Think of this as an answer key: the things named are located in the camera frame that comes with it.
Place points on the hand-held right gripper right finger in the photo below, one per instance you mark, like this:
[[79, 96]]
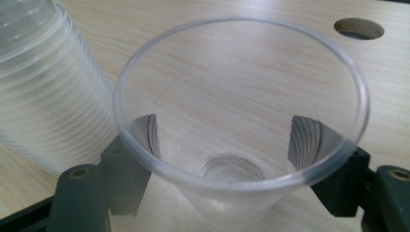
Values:
[[345, 190]]

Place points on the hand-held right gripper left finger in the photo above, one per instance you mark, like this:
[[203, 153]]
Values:
[[125, 180]]

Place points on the single clear plastic cup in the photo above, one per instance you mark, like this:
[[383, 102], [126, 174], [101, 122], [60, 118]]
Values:
[[232, 170]]

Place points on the stack of clear plastic cups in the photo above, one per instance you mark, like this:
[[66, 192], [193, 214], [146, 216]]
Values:
[[48, 96]]

